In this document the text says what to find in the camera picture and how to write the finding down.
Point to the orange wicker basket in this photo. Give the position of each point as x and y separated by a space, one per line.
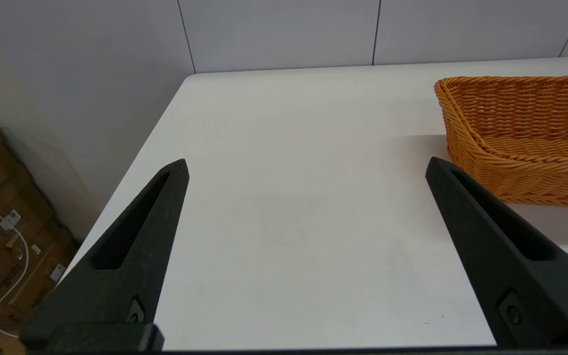
520 113

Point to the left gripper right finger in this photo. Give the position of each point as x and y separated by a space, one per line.
525 281

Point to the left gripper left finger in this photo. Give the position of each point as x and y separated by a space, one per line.
116 291

